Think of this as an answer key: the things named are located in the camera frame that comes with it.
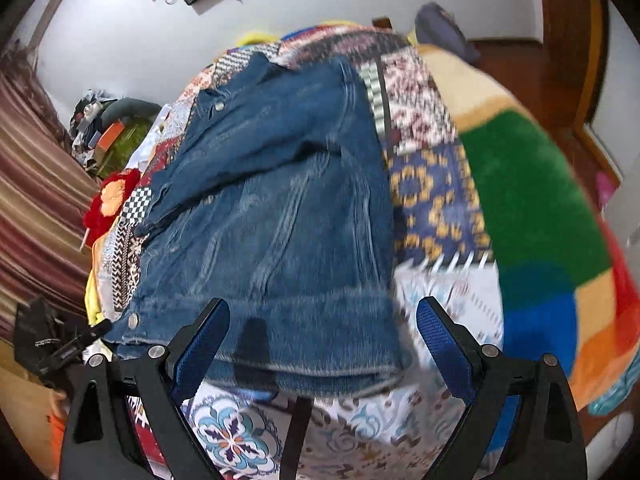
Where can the blue denim jacket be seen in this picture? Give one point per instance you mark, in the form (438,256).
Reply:
(280,210)

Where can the patchwork printed blanket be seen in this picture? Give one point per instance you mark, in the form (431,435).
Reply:
(430,195)

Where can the pile of mixed clothes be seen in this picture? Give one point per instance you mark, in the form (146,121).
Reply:
(85,115)

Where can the grey plush pillow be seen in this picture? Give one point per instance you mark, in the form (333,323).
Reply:
(135,106)

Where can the brown wooden wardrobe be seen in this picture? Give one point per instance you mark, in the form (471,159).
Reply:
(565,35)

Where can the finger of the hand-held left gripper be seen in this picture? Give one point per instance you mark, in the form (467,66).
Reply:
(87,334)

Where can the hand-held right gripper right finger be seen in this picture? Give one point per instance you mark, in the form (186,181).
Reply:
(440,345)

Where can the red plush toy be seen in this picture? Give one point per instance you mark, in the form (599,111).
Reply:
(95,217)

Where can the green patterned bag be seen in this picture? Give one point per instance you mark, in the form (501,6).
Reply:
(127,147)

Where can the striped red curtain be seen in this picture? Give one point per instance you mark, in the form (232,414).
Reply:
(40,200)

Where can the yellow plush item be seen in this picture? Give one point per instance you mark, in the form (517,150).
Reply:
(255,37)

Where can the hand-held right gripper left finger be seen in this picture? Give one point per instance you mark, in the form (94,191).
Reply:
(200,345)

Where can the rainbow striped fleece blanket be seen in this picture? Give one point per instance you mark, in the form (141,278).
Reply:
(525,200)

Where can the orange box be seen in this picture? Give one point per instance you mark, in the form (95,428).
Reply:
(110,135)

